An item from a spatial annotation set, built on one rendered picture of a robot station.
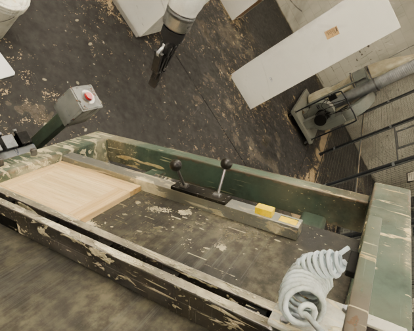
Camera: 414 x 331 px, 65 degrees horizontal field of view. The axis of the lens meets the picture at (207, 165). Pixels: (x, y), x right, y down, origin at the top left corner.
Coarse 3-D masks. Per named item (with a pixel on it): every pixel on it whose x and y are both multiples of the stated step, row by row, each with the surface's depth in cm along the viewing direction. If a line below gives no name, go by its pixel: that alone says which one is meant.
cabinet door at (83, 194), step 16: (32, 176) 116; (48, 176) 117; (64, 176) 118; (80, 176) 118; (96, 176) 118; (16, 192) 105; (32, 192) 106; (48, 192) 106; (64, 192) 106; (80, 192) 107; (96, 192) 107; (112, 192) 107; (128, 192) 107; (64, 208) 97; (80, 208) 97; (96, 208) 97
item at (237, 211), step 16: (64, 160) 130; (80, 160) 126; (96, 160) 126; (112, 176) 118; (128, 176) 114; (144, 176) 114; (160, 192) 109; (176, 192) 105; (208, 208) 100; (224, 208) 97; (240, 208) 96; (256, 224) 93; (272, 224) 91; (288, 224) 89
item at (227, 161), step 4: (224, 160) 100; (228, 160) 100; (220, 164) 101; (224, 164) 99; (228, 164) 99; (232, 164) 101; (224, 168) 100; (228, 168) 100; (224, 172) 100; (224, 176) 101; (220, 180) 100; (220, 184) 100; (220, 188) 100; (216, 192) 100; (216, 196) 99; (220, 196) 99
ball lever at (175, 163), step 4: (172, 160) 97; (176, 160) 97; (172, 164) 97; (176, 164) 96; (180, 164) 97; (172, 168) 97; (176, 168) 97; (180, 168) 98; (180, 172) 101; (180, 176) 101; (180, 180) 103; (180, 184) 106; (184, 184) 104; (188, 184) 105
